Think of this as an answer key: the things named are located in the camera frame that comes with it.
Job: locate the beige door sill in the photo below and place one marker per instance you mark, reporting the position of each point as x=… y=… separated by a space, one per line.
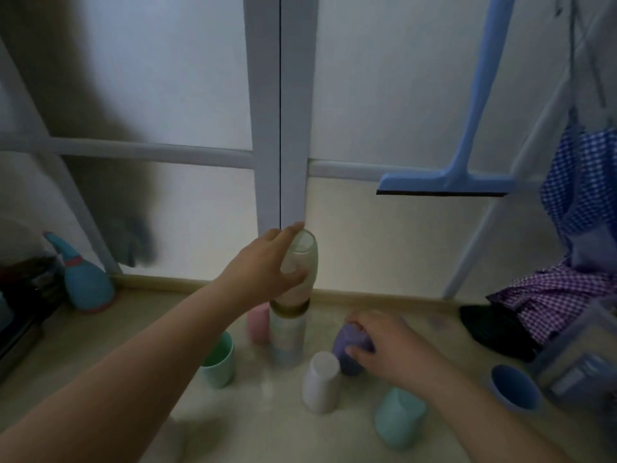
x=159 y=283

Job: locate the person's right forearm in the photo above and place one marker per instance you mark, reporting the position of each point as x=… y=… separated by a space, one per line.
x=487 y=419

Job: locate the black metal rack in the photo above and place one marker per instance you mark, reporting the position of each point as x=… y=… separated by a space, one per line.
x=24 y=303

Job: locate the teal spray bottle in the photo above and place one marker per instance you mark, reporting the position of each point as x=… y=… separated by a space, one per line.
x=86 y=284

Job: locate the white slanted rack pole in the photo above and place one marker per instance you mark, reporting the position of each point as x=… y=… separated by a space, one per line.
x=482 y=245
x=82 y=212

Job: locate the clear plastic storage box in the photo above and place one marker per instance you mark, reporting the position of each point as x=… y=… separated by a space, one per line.
x=581 y=366

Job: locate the pale patterned plastic cup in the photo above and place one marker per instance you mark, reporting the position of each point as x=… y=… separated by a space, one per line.
x=288 y=339

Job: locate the purple checkered cloth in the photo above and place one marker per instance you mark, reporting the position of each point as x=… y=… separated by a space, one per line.
x=554 y=294

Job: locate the pink plastic cup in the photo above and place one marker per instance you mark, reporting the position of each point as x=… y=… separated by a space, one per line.
x=259 y=325

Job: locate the person's right thumb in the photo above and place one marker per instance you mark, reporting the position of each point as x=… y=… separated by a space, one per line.
x=359 y=351

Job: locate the blue plastic cup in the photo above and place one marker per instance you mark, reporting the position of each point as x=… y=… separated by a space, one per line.
x=515 y=390

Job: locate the white frosted sliding door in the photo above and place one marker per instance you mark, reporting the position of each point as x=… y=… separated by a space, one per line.
x=262 y=115
x=296 y=115

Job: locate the person's left forearm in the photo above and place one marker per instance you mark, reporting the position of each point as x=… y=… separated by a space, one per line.
x=115 y=376

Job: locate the white plastic cup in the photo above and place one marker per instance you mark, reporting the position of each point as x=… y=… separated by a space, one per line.
x=320 y=385

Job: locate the cream plastic cup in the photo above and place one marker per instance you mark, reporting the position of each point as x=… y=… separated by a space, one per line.
x=303 y=265

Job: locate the green plastic cup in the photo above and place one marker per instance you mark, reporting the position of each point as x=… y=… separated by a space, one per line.
x=219 y=366

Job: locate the blue window squeegee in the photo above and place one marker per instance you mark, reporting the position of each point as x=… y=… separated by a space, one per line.
x=475 y=101

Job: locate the teal plastic cup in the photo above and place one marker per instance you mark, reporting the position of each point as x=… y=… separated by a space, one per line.
x=399 y=421

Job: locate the purple plastic cup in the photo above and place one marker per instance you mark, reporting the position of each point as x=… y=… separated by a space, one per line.
x=349 y=339

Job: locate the person's left thumb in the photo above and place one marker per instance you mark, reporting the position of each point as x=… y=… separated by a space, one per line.
x=295 y=278

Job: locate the yellow plastic cup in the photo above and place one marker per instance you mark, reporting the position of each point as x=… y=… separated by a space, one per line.
x=289 y=309

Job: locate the person's right hand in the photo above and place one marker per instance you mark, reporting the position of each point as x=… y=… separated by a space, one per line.
x=393 y=349

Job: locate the black cloth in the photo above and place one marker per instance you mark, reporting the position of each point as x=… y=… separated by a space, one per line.
x=496 y=330

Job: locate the blue checkered cloth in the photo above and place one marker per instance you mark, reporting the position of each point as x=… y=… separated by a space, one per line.
x=585 y=187

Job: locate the person's left hand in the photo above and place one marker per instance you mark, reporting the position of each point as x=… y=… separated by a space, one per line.
x=255 y=272

